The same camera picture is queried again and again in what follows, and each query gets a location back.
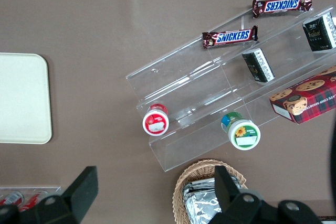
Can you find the beige rectangular tray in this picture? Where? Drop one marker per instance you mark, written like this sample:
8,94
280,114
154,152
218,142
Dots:
23,98

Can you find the red lidded cup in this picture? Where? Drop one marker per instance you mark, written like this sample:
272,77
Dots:
155,124

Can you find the silver foil pouch stack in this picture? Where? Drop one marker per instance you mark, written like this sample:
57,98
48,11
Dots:
199,203

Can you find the clear acrylic stepped stand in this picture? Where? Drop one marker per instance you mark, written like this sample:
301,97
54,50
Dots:
199,82

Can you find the red tartan cookie box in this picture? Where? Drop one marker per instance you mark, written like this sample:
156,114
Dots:
304,100

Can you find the small black box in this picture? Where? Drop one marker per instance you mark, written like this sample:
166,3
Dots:
258,66
319,32

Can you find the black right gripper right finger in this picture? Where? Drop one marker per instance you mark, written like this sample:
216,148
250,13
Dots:
228,195

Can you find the clear acrylic bottle rack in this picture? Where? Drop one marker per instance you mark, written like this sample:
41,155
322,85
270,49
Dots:
29,189

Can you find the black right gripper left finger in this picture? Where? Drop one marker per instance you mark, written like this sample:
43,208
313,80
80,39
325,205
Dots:
78,195

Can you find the brown Snickers bar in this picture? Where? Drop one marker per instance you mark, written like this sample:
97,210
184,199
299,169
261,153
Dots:
282,5
231,37

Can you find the oval light wicker basket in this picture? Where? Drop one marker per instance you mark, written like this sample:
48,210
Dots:
189,176

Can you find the green lidded cup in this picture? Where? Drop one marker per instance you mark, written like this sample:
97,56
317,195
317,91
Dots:
244,134

